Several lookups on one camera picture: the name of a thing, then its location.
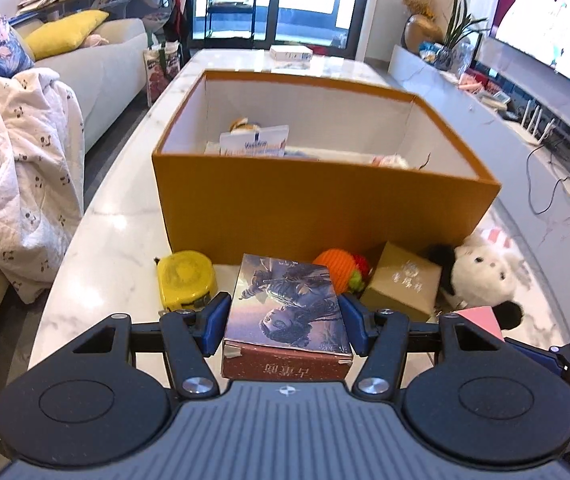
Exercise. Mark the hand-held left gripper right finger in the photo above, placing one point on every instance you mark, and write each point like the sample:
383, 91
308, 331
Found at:
355, 322

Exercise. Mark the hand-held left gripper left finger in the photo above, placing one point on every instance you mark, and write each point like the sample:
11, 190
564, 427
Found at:
215, 322

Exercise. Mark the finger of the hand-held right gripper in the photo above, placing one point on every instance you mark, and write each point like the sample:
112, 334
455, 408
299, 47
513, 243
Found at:
535, 357

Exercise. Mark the yellow tape measure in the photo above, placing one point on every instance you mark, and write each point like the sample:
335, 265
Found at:
185, 275

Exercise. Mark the orange crochet fruit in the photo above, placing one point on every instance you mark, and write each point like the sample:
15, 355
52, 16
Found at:
335, 265

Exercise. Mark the pink card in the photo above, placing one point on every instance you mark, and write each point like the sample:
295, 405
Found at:
485, 322

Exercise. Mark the tan gift box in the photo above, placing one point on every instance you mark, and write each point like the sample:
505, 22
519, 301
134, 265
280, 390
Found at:
400, 280

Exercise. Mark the picture-print card box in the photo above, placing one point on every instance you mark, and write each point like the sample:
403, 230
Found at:
285, 300

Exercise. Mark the white plush with striped hat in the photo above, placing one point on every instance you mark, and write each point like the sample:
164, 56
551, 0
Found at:
480, 270

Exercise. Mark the orange cardboard box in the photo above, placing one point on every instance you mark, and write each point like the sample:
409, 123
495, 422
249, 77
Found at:
315, 210

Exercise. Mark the cream crochet doll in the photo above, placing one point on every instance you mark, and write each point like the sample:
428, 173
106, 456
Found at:
390, 161

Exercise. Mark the white blue-print packet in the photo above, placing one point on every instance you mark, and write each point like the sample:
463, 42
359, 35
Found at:
255, 142

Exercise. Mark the red panda sailor plush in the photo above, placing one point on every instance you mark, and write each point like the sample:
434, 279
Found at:
242, 125

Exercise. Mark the white marble television cabinet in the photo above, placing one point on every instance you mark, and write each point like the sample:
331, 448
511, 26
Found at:
505, 150

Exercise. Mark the white router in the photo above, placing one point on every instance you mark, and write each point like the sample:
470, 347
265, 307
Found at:
535, 137

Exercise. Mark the printed shopping bag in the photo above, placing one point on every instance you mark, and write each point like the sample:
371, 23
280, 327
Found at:
160, 75

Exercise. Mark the white printed blanket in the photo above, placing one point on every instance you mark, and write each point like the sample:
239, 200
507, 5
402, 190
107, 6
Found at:
20, 160

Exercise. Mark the light grey sofa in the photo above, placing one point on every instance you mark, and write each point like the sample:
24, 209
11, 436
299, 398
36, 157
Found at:
105, 70

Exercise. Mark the small white box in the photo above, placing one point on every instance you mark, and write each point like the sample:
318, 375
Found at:
290, 53

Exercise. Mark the gold vase with dried flowers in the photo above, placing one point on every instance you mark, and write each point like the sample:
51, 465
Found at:
422, 32

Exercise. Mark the pink soft toy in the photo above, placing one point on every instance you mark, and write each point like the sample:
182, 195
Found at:
96, 40

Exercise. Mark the green potted plant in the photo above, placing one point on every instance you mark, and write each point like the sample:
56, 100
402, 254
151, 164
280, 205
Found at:
457, 30

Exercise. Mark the black shelf cart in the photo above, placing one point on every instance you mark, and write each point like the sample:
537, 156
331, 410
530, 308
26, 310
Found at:
232, 7

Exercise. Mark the glass balcony door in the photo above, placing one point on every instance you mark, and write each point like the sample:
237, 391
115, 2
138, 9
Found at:
305, 0

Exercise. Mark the yellow pillow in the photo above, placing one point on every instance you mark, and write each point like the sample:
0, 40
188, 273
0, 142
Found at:
60, 35

